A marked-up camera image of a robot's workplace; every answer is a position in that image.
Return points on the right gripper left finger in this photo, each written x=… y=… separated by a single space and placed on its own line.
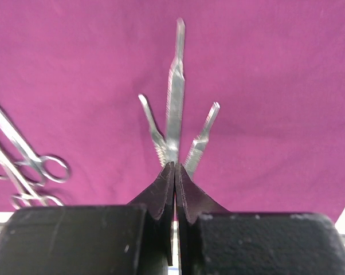
x=135 y=238

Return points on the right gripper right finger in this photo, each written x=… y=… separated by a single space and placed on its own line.
x=214 y=240

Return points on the steel scalpel handle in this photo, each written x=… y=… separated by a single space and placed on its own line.
x=175 y=96
x=200 y=141
x=156 y=136

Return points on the steel surgical scissors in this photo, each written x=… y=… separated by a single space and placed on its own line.
x=30 y=157

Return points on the purple cloth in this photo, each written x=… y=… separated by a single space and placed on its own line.
x=71 y=72

